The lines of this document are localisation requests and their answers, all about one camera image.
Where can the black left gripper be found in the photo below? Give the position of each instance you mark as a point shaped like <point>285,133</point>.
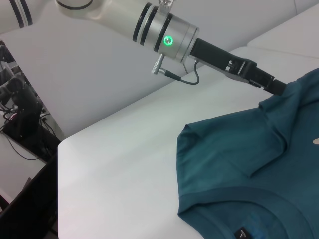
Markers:
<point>216,56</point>

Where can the blue shirt with FREE print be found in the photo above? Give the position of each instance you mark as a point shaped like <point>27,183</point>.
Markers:
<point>249,161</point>

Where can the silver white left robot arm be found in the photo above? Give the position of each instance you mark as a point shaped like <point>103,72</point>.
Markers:
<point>112,15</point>

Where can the black robot equipment stand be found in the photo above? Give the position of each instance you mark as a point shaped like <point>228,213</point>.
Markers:
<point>23,104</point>

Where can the white side table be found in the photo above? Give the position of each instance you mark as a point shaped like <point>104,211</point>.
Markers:
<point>12,174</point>

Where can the silver camera mount bracket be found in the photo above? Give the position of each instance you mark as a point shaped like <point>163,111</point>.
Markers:
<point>165,5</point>

